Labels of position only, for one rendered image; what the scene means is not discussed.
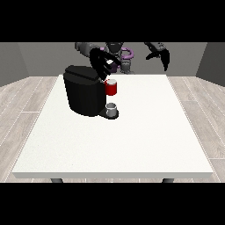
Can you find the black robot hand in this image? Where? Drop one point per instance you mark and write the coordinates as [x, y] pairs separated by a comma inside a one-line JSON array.
[[164, 57], [98, 60]]

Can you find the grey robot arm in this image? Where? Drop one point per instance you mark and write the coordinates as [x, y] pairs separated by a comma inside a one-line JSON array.
[[154, 45], [85, 48]]

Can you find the red pod holder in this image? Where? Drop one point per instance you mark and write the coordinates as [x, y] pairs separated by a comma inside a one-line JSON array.
[[111, 89]]

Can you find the black coffee machine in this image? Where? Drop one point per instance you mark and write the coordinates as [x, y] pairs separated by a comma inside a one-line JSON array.
[[83, 93]]

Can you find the small grey cup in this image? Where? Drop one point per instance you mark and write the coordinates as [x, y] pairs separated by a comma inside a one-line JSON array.
[[111, 109]]

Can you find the dark table leg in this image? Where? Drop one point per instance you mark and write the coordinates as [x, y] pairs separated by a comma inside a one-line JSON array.
[[168, 180], [56, 180]]

